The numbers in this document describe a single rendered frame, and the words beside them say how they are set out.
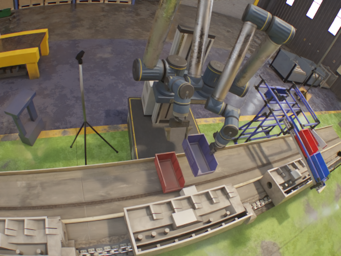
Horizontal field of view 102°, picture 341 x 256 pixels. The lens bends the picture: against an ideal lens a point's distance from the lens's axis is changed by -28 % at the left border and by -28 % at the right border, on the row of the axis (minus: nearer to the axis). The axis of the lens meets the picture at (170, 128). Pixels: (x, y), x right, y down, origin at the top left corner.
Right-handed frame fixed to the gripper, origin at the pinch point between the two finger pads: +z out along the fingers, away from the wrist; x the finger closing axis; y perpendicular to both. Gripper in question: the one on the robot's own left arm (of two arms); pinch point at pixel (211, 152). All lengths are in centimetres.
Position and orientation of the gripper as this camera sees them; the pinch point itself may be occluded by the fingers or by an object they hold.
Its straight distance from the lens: 162.0
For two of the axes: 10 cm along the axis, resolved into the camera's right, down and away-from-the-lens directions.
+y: 3.0, 7.8, -5.6
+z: -2.5, 6.3, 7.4
